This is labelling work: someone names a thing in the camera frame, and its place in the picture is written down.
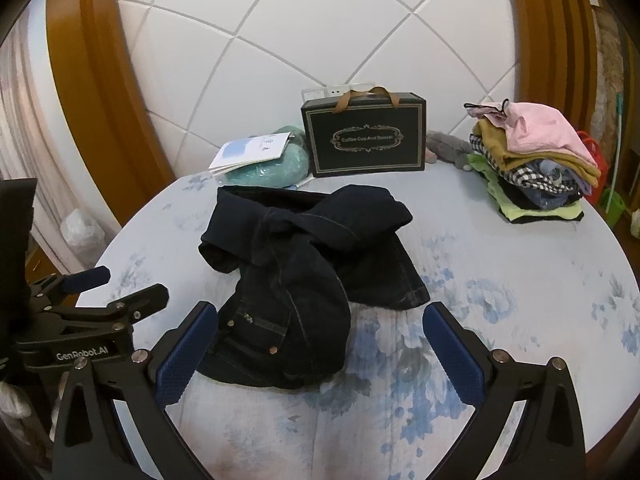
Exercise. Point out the stack of folded clothes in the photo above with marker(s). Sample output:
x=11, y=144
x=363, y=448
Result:
x=530, y=160

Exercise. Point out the white paper booklet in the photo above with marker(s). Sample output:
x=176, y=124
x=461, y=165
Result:
x=245, y=152

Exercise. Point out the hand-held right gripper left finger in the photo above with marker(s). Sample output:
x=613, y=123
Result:
x=180, y=355

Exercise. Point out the light teal pole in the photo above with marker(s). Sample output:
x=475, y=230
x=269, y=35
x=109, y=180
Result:
x=617, y=130

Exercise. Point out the dark denim jeans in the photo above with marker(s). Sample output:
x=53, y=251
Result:
x=300, y=285

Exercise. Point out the white wall socket panel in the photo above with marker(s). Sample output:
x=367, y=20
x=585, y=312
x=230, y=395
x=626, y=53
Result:
x=337, y=90

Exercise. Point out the grey plush toy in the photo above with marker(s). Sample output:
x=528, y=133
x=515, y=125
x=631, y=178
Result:
x=447, y=147

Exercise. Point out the teal cloth in plastic bag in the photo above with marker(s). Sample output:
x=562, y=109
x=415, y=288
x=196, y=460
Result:
x=270, y=167

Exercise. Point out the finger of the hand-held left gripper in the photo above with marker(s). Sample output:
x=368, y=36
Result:
x=145, y=296
x=90, y=277

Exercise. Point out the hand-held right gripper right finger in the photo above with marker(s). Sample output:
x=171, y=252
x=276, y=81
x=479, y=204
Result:
x=452, y=355

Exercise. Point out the clear plastic bag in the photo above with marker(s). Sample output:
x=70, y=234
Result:
x=80, y=230

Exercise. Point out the red bag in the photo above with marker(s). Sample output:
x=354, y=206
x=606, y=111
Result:
x=597, y=155

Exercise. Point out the green plastic container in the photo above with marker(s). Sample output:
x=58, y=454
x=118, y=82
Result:
x=617, y=202

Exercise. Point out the padded headboard with wooden frame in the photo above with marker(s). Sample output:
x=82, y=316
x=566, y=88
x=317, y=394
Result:
x=350, y=20

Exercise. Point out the pale sheer curtain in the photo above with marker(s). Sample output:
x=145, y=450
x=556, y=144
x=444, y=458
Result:
x=35, y=135

